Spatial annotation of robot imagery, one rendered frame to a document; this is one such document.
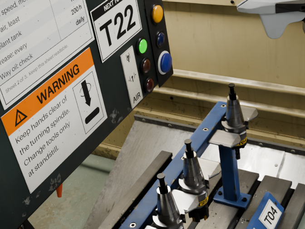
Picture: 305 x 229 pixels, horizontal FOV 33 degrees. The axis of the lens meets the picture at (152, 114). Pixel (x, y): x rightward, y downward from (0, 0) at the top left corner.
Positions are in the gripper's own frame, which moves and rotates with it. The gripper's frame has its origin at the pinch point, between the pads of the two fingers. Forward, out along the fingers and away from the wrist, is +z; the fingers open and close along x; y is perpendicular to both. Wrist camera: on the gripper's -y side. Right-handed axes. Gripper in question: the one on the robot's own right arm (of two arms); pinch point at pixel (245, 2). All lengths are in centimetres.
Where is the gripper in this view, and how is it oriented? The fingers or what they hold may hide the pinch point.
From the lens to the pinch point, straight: 76.3
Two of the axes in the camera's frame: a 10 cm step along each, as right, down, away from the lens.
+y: 1.7, 8.2, 5.5
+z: -9.9, 1.3, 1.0
